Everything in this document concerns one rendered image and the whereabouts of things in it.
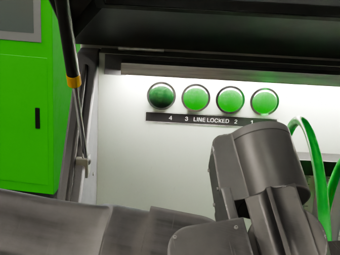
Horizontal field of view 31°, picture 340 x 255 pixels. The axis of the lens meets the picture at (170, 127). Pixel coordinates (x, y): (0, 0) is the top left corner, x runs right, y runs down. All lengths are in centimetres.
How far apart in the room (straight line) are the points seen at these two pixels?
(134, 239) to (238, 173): 10
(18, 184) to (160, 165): 263
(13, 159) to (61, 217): 321
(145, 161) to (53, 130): 241
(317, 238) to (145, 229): 12
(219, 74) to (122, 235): 64
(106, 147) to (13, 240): 69
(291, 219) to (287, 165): 4
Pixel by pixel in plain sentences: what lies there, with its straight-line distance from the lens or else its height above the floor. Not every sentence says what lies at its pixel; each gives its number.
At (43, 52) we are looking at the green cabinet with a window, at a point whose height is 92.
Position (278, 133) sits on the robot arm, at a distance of 48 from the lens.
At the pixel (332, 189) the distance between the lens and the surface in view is 101.
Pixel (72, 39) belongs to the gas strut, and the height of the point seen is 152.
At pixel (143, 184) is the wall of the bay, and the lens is 114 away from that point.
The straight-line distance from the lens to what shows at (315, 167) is 77.
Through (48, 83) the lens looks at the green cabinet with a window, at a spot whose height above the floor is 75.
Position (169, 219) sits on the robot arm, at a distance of 43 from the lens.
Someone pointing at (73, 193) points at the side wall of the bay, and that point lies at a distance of 95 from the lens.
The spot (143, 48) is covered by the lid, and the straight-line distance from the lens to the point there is 108.
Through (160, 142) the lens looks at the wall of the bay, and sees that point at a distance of 111.
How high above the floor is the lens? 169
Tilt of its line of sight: 20 degrees down
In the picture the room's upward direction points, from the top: 3 degrees clockwise
